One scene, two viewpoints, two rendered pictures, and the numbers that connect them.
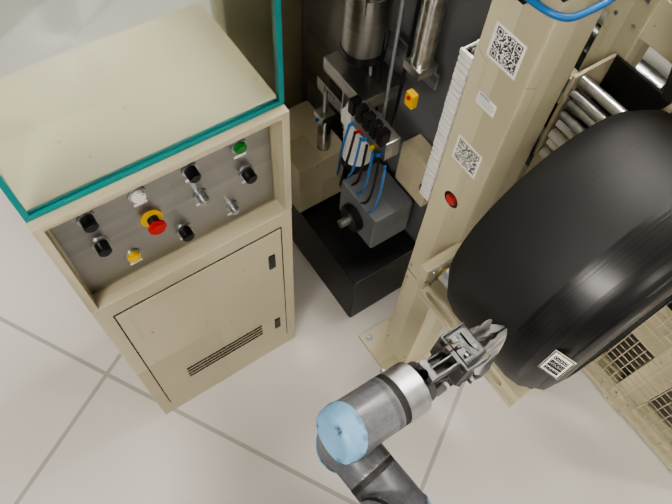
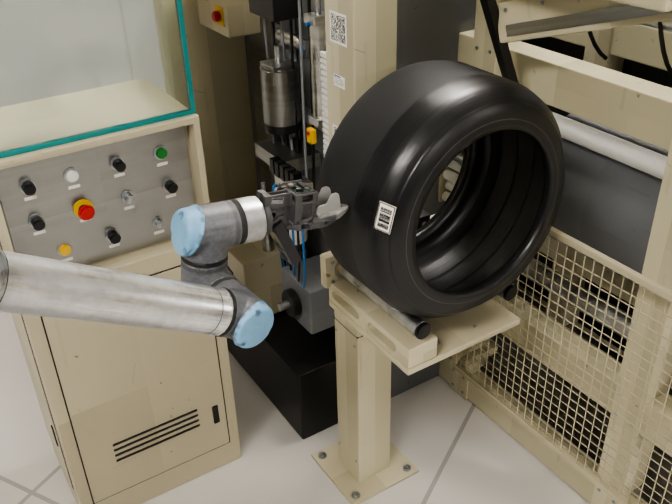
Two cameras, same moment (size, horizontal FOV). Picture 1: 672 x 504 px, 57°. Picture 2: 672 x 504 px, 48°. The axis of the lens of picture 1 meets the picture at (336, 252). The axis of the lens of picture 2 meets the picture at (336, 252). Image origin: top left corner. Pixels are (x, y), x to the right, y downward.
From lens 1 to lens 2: 1.10 m
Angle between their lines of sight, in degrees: 30
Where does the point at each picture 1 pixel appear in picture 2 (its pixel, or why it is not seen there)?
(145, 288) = not seen: hidden behind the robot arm
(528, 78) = (352, 39)
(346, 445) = (186, 222)
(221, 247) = (146, 260)
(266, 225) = not seen: hidden behind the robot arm
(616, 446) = not seen: outside the picture
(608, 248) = (404, 112)
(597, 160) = (400, 73)
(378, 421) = (215, 212)
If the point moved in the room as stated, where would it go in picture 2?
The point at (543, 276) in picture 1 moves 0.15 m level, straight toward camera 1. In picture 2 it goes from (364, 147) to (316, 171)
